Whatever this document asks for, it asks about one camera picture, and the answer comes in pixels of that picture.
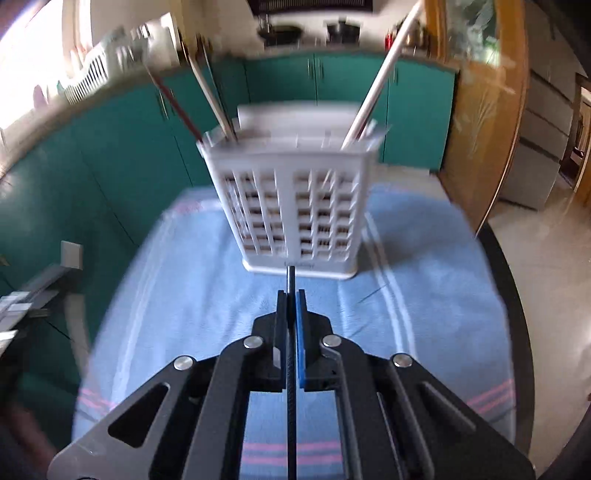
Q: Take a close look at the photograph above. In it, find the black chopstick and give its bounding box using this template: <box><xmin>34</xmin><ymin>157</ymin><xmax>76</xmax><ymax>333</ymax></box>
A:
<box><xmin>286</xmin><ymin>266</ymin><xmax>297</xmax><ymax>480</ymax></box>

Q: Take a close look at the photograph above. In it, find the dark red chopstick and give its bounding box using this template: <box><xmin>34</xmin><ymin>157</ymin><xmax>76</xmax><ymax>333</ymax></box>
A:
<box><xmin>142</xmin><ymin>62</ymin><xmax>202</xmax><ymax>142</ymax></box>

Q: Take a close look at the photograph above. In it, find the pink-white chopstick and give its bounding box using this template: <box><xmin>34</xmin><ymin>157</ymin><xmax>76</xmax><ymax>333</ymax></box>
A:
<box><xmin>342</xmin><ymin>1</ymin><xmax>425</xmax><ymax>149</ymax></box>

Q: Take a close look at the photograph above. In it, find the white chopstick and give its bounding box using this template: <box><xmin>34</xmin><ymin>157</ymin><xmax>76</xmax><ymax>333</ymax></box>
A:
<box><xmin>180</xmin><ymin>41</ymin><xmax>238</xmax><ymax>142</ymax></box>

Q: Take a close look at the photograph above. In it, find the blue striped towel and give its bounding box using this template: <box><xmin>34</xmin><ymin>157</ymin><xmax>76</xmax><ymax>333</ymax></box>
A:
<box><xmin>72</xmin><ymin>185</ymin><xmax>516</xmax><ymax>439</ymax></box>

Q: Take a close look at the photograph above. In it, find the white plastic utensil basket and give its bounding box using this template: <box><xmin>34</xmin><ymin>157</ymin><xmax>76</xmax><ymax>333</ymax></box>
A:
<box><xmin>197</xmin><ymin>102</ymin><xmax>387</xmax><ymax>280</ymax></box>

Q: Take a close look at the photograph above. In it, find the white dish rack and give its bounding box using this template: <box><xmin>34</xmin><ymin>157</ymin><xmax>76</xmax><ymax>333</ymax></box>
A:
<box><xmin>59</xmin><ymin>25</ymin><xmax>153</xmax><ymax>105</ymax></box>

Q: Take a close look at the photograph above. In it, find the black wok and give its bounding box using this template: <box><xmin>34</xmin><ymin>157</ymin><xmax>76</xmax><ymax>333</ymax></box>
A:
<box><xmin>256</xmin><ymin>16</ymin><xmax>304</xmax><ymax>47</ymax></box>

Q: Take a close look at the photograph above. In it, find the black clay pot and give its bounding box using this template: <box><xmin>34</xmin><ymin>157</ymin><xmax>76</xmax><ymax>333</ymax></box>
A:
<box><xmin>327</xmin><ymin>18</ymin><xmax>361</xmax><ymax>44</ymax></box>

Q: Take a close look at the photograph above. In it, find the black range hood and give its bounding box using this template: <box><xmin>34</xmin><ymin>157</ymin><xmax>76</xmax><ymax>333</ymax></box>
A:
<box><xmin>247</xmin><ymin>0</ymin><xmax>374</xmax><ymax>16</ymax></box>

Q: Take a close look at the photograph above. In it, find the wooden glass sliding door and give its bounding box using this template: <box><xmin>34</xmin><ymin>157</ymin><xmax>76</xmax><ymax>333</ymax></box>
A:
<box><xmin>425</xmin><ymin>1</ymin><xmax>529</xmax><ymax>232</ymax></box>

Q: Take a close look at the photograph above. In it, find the silver refrigerator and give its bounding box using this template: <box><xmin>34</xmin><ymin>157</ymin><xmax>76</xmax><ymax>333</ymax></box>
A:
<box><xmin>500</xmin><ymin>1</ymin><xmax>585</xmax><ymax>210</ymax></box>

